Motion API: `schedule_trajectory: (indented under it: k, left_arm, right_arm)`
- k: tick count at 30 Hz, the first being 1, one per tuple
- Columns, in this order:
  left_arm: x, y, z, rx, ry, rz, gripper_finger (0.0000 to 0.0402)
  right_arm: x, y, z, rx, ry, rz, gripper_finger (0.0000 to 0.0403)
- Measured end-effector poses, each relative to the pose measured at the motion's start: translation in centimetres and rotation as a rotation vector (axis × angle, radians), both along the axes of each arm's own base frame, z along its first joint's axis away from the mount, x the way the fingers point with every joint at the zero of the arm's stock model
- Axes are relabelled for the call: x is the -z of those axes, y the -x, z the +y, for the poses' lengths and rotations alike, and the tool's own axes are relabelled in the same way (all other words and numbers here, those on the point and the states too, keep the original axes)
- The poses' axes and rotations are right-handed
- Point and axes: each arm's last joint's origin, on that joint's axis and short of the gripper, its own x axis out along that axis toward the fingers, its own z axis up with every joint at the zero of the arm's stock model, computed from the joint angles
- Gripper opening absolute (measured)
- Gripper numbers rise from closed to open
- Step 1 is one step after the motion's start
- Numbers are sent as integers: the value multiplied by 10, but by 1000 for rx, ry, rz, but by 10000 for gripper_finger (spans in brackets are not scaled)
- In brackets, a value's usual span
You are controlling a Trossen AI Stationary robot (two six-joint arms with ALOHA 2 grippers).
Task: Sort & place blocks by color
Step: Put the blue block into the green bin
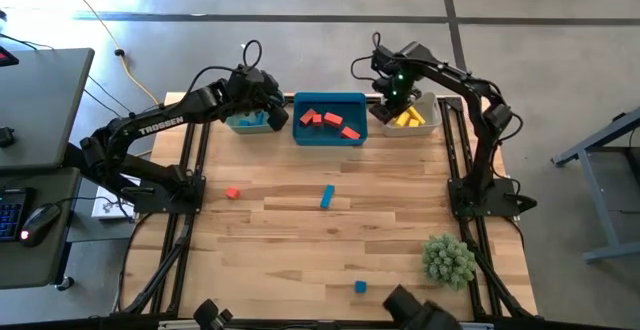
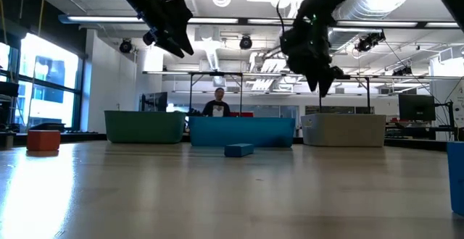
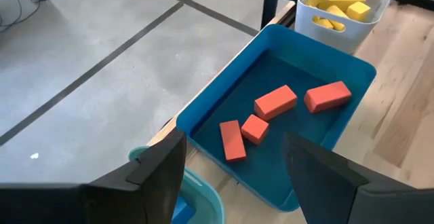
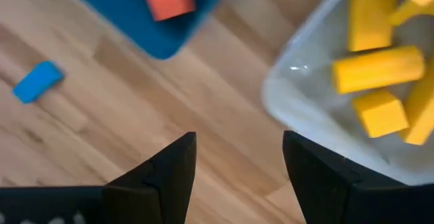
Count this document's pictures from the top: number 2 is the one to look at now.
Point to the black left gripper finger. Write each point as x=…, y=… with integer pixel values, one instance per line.
x=183, y=36
x=173, y=47

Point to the small blue block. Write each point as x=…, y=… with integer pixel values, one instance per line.
x=238, y=150

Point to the orange cube block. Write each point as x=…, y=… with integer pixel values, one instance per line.
x=43, y=140

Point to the tall blue block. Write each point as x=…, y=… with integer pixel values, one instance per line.
x=456, y=177

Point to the white plastic bin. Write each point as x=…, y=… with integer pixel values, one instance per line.
x=344, y=129

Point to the dark desk monitor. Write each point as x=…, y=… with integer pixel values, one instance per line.
x=154, y=102

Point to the overhead light bar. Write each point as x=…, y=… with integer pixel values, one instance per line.
x=243, y=21

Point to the person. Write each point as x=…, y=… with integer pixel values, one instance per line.
x=216, y=108

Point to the red box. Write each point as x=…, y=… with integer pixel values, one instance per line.
x=242, y=114

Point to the green plastic bin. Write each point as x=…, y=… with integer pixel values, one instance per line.
x=145, y=126

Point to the blue plastic bin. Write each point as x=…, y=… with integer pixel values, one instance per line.
x=239, y=130

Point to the black computer monitor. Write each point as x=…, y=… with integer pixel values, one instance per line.
x=417, y=106

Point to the black keyboard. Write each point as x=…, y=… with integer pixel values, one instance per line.
x=81, y=132

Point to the black monitor stand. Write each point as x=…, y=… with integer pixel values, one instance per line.
x=450, y=119

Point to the large window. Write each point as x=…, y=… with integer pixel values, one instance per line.
x=47, y=105

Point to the black desk object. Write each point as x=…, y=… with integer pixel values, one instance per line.
x=47, y=126

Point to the black equipment stack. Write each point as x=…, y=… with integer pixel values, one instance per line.
x=7, y=88

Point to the black metal frame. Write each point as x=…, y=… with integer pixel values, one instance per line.
x=320, y=105
x=190, y=94

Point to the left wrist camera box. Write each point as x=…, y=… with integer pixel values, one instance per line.
x=179, y=11

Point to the black ceiling camera cluster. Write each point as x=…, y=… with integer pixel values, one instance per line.
x=368, y=42

